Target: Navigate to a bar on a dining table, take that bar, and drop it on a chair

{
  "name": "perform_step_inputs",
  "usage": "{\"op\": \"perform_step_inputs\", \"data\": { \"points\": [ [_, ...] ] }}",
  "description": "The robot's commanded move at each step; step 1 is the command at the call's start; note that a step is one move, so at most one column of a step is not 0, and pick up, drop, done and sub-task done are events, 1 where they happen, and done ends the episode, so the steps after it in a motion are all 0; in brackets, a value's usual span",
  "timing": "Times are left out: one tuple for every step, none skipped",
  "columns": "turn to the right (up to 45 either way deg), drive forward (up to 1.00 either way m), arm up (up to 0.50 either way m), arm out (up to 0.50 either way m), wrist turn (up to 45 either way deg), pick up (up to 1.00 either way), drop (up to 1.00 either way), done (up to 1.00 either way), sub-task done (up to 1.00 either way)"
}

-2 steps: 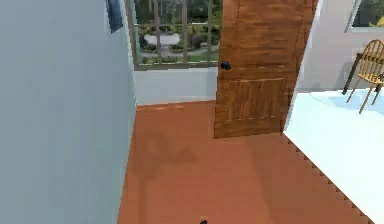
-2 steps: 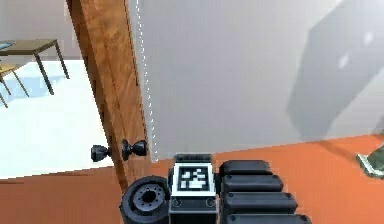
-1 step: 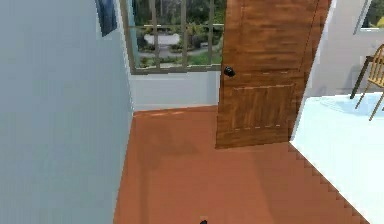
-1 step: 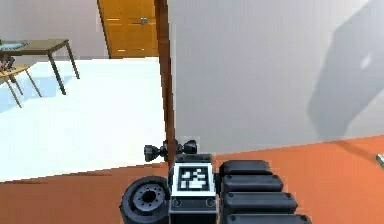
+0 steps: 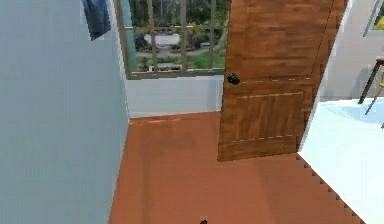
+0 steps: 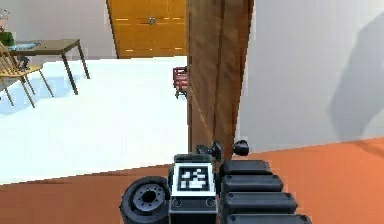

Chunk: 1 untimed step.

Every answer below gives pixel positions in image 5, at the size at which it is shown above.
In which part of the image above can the grey framed window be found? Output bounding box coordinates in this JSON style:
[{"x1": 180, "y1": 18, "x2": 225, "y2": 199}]
[{"x1": 362, "y1": 0, "x2": 384, "y2": 38}]

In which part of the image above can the black round door knob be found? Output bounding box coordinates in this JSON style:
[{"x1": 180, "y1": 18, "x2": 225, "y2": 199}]
[{"x1": 226, "y1": 73, "x2": 241, "y2": 86}]

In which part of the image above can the light wooden chair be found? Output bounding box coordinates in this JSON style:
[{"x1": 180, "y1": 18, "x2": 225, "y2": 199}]
[{"x1": 364, "y1": 71, "x2": 384, "y2": 130}]

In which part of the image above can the blue framed wall picture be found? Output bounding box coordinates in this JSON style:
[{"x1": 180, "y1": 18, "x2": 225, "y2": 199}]
[{"x1": 81, "y1": 0, "x2": 112, "y2": 42}]

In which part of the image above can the brown framed window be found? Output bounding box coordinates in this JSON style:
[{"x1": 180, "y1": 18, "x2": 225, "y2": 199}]
[{"x1": 113, "y1": 0, "x2": 231, "y2": 81}]

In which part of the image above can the brown wooden room door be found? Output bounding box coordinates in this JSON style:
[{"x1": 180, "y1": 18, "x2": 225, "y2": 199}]
[{"x1": 217, "y1": 0, "x2": 350, "y2": 163}]

